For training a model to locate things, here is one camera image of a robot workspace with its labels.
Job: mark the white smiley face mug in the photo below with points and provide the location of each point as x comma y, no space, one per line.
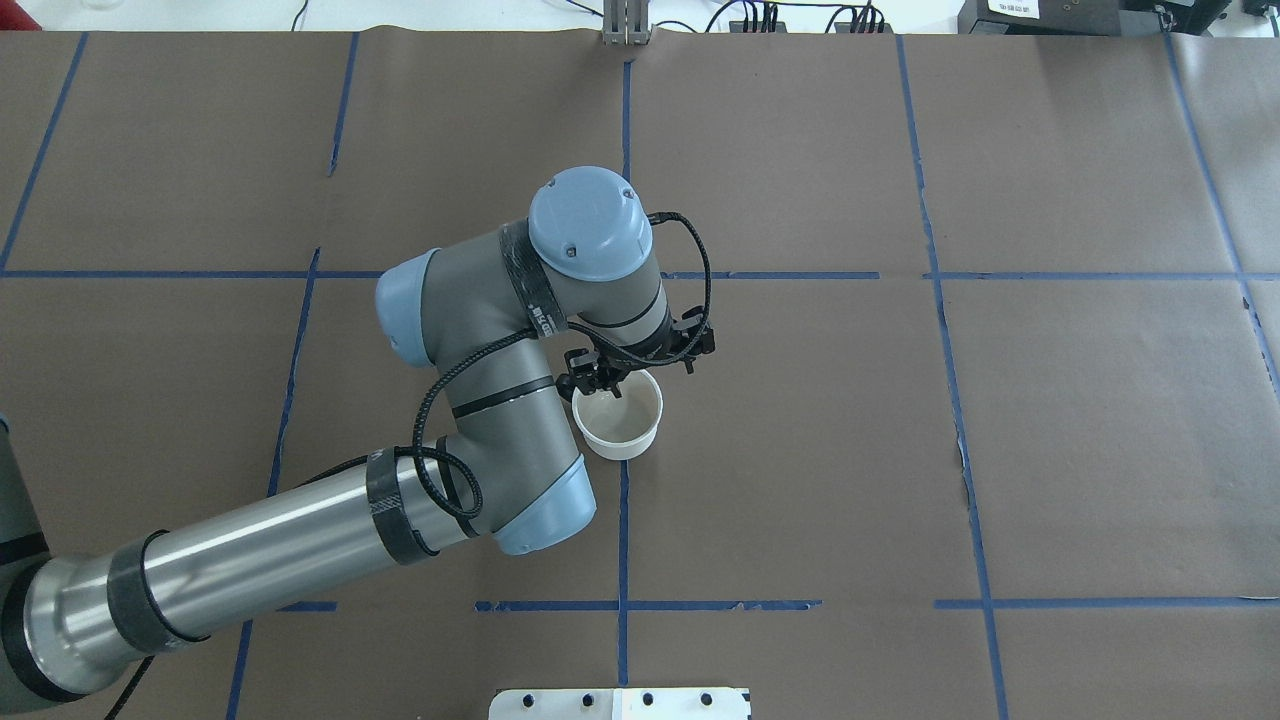
624,426

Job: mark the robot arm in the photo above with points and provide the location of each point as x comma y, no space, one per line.
568,299

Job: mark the black equipment box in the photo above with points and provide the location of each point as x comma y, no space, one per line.
1088,18

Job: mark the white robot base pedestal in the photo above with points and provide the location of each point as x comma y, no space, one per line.
623,703

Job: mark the black power strip far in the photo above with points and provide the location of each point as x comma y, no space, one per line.
859,19

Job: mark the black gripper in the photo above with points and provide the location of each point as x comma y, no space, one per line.
598,377

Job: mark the grey aluminium frame post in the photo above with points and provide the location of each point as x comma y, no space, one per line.
626,22

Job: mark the black power strip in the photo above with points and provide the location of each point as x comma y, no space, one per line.
859,19
758,18

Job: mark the black power strip near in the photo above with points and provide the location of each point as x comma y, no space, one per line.
758,18

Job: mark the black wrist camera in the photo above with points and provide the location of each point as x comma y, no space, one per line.
691,337

